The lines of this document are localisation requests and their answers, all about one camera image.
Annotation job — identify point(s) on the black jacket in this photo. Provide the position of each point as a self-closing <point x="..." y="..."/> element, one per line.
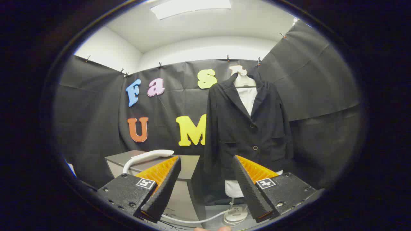
<point x="231" y="128"/>

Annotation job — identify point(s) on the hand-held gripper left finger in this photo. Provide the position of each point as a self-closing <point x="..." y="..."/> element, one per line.
<point x="165" y="189"/>

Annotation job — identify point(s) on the white garment steamer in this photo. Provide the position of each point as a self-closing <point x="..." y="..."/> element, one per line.
<point x="151" y="154"/>

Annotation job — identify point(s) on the white mannequin neck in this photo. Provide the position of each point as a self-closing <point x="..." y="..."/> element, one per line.
<point x="244" y="80"/>

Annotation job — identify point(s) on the black backdrop cloth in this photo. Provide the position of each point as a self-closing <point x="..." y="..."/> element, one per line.
<point x="96" y="112"/>

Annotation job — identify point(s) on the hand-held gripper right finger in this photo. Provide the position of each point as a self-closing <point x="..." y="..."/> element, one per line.
<point x="249" y="189"/>

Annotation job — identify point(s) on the ceiling light panel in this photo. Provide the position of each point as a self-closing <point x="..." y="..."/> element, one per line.
<point x="189" y="7"/>

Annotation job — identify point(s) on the white shirt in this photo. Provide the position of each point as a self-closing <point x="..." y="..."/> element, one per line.
<point x="249" y="99"/>

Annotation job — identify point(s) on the row of black clips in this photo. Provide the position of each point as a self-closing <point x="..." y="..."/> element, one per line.
<point x="258" y="61"/>

